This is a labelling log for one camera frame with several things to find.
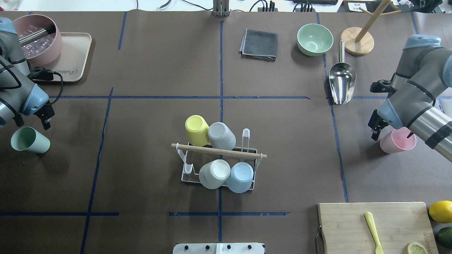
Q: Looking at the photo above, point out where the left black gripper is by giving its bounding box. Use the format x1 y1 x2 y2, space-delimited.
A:
13 104 55 130

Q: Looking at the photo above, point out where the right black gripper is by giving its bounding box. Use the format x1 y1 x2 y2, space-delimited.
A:
368 109 414 141

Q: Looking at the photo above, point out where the pink plastic cup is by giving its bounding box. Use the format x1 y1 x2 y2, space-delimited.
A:
380 127 417 154

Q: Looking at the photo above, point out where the green plastic cup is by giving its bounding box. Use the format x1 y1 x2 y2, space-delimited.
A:
10 127 50 154

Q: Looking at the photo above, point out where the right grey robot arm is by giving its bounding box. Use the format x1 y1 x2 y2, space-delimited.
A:
368 34 452 160

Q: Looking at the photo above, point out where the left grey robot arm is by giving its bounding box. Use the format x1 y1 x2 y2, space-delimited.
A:
0 17 56 130

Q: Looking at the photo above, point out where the light blue plastic cup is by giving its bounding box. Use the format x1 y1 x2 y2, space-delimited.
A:
226 162 254 193

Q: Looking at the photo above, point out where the yellow plastic cup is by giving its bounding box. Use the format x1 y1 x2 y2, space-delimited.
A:
185 115 210 147

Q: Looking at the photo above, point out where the grey plastic cup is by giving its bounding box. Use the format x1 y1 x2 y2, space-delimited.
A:
208 122 236 151

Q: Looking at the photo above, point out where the white plastic cup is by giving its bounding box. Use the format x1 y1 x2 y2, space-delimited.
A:
199 159 231 189

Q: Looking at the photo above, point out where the pink bowl with ice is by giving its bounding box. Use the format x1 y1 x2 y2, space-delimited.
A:
13 14 63 67

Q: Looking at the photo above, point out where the metal scoop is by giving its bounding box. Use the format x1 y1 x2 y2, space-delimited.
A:
329 40 357 105

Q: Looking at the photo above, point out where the yellow plastic knife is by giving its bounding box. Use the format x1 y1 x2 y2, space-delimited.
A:
364 212 383 254

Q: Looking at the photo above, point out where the beige plastic tray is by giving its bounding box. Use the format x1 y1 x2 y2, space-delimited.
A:
42 32 92 83

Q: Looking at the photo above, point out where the yellow lemon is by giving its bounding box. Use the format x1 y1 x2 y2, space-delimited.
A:
428 200 452 224

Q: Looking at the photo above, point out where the wooden cutting board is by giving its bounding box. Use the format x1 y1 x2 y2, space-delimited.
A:
317 201 438 254

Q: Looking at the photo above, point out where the green avocado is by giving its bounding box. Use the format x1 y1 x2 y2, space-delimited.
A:
437 226 452 249

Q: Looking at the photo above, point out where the lemon slice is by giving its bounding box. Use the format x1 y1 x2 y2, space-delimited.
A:
406 242 428 254

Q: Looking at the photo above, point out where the green ceramic bowl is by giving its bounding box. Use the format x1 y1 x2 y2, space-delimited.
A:
297 24 334 56

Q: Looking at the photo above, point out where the grey folded cloth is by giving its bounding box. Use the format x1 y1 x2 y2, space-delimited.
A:
239 29 278 61

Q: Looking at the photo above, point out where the white wire cup rack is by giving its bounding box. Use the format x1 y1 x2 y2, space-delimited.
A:
171 143 267 191

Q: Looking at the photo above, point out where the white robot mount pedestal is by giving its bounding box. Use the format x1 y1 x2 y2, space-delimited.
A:
172 242 266 254

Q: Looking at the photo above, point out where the aluminium frame post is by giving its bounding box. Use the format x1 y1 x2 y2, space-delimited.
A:
212 0 231 17

